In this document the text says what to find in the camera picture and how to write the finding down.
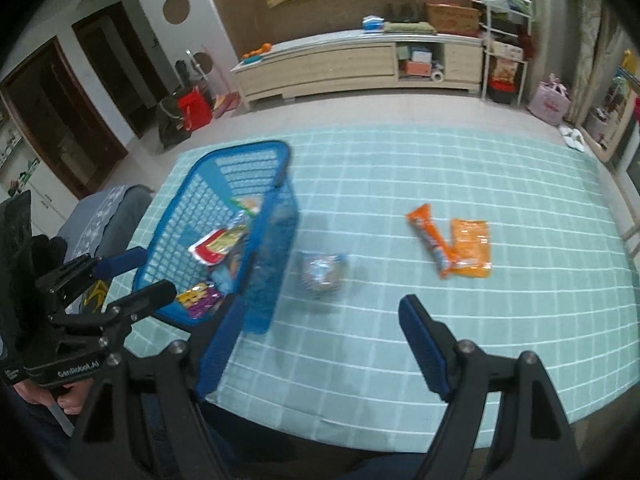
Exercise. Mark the long orange snack packet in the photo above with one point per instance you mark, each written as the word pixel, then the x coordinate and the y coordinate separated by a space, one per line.
pixel 427 232

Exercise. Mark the black bag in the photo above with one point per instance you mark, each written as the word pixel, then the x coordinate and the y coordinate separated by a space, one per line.
pixel 172 120

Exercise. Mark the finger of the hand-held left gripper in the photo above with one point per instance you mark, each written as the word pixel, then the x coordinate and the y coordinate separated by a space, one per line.
pixel 150 295
pixel 120 262

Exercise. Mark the green folded cloth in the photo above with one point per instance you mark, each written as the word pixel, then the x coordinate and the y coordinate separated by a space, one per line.
pixel 407 26

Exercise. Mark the person's left hand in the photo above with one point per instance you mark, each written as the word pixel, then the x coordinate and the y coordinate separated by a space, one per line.
pixel 35 395

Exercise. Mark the teal checked tablecloth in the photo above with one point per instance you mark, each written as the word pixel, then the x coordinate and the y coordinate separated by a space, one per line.
pixel 400 170

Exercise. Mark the pink bag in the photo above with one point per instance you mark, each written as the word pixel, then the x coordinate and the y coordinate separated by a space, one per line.
pixel 550 100

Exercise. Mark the purple snack packet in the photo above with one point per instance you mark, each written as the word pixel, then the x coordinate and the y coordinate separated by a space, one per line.
pixel 200 297

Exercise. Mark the silver blue snack packet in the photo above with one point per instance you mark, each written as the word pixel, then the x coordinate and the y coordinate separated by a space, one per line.
pixel 322 275

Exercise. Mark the grey patterned chair cover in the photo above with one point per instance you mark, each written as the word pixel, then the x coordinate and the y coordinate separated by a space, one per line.
pixel 100 215

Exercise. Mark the blue plastic basket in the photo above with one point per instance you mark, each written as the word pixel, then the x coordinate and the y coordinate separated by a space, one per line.
pixel 270 240

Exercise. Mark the orange box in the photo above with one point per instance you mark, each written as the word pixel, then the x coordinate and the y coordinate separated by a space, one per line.
pixel 415 66

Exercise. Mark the light wooden low cabinet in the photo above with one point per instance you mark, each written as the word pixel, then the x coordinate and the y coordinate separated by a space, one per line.
pixel 325 67

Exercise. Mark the orange fruits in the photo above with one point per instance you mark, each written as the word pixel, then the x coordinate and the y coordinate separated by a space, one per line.
pixel 257 50

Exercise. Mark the green snack packet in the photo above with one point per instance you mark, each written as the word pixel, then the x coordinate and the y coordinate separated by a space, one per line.
pixel 247 204

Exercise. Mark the blue box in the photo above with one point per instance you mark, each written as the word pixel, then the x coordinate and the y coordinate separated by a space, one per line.
pixel 372 22

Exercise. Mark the light wooden frame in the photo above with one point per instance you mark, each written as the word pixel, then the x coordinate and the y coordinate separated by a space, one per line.
pixel 617 125

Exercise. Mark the dark wooden door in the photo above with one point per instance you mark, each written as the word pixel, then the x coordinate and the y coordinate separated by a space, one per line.
pixel 55 110
pixel 120 60

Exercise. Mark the white metal rack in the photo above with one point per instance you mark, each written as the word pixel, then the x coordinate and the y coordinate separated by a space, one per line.
pixel 505 35

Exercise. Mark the white slippers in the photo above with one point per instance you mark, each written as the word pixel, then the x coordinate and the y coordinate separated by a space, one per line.
pixel 574 137

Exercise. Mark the pink flat box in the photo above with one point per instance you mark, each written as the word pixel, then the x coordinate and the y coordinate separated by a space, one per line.
pixel 227 102

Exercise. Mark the white tape roll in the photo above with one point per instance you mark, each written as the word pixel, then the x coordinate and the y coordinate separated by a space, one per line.
pixel 438 76

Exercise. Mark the red bag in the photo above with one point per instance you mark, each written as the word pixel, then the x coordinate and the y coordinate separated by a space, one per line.
pixel 195 107

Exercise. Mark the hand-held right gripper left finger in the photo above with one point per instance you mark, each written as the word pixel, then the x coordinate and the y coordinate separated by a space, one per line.
pixel 220 355

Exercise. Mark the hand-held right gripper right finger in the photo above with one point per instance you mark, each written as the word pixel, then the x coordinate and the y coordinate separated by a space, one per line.
pixel 425 350

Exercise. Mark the brown cardboard box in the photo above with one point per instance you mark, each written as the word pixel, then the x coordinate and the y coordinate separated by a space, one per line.
pixel 452 17

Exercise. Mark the red cracker packet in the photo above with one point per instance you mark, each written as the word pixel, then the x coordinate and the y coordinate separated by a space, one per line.
pixel 215 245

